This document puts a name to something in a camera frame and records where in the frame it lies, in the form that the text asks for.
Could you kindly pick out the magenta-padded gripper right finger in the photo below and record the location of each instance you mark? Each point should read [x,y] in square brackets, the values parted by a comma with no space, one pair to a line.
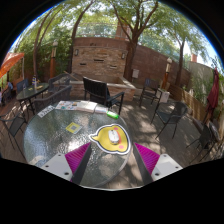
[165,165]

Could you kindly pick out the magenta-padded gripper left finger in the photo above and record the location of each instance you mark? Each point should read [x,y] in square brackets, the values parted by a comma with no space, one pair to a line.
[59,165]

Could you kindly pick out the yellow chick-shaped mouse pad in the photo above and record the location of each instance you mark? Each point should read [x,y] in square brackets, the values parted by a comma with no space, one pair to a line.
[101,140]

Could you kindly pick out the yellow square card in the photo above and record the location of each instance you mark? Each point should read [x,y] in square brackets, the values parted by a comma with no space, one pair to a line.
[73,128]

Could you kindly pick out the black mesh metal chair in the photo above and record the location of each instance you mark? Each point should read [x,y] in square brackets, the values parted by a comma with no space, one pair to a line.
[205,135]
[171,115]
[15,123]

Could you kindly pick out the grey printed leaflet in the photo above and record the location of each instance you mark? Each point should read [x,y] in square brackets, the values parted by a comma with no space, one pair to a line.
[46,111]

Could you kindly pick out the large white book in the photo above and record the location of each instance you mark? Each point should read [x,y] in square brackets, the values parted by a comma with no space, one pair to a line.
[86,106]

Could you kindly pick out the dark wicker chair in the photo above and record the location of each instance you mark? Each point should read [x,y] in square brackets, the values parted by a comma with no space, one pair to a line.
[60,81]
[55,98]

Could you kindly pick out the white box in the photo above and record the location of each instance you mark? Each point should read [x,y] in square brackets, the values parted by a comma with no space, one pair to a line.
[165,96]

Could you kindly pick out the small white book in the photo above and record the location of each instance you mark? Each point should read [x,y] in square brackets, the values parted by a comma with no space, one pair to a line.
[101,109]

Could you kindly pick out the green marker pen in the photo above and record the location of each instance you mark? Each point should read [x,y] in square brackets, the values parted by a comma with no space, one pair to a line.
[112,115]

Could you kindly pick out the dark patio table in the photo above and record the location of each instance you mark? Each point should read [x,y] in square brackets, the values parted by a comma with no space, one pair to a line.
[31,93]

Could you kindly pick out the black metal armchair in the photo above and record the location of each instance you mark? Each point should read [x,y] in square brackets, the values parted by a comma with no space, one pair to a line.
[150,87]

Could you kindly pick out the stone fountain basin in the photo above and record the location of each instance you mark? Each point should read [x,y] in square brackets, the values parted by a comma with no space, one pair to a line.
[128,88]

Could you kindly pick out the black slatted patio chair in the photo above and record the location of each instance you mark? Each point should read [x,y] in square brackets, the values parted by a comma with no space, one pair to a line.
[96,88]

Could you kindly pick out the closed red patio umbrella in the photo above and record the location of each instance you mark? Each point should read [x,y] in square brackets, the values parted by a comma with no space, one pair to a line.
[213,93]

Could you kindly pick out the blue patio chair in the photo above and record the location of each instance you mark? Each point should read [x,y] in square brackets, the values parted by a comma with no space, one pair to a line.
[22,85]

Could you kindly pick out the person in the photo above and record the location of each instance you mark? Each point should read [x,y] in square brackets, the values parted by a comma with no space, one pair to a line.
[9,87]

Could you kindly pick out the orange patio umbrella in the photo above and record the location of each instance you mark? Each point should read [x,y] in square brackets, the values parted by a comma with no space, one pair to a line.
[10,63]

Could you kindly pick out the orange lamp post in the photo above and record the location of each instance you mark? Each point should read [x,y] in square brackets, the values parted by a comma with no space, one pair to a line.
[53,60]
[166,75]

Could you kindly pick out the grey wall box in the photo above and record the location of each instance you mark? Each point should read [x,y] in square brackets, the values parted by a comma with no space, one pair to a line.
[135,73]

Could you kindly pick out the wall lantern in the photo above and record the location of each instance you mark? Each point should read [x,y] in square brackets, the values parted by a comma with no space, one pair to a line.
[123,56]
[76,52]

